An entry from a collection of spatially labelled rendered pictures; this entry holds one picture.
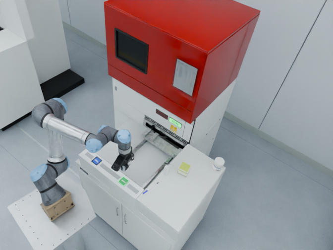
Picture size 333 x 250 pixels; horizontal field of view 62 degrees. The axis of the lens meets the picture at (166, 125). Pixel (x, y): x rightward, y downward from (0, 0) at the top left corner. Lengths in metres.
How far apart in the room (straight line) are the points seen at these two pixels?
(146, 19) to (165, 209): 1.20
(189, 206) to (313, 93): 1.95
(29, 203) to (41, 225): 0.19
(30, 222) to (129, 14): 1.47
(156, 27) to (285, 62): 1.79
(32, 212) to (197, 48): 1.49
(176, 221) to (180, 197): 0.17
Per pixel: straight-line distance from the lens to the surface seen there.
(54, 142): 1.87
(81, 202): 2.07
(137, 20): 1.83
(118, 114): 2.62
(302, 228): 3.32
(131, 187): 1.93
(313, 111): 3.39
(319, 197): 3.63
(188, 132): 2.10
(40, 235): 2.03
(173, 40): 1.69
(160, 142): 2.27
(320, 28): 2.99
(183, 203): 1.90
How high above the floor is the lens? 2.64
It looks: 47 degrees down
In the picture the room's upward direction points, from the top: 9 degrees clockwise
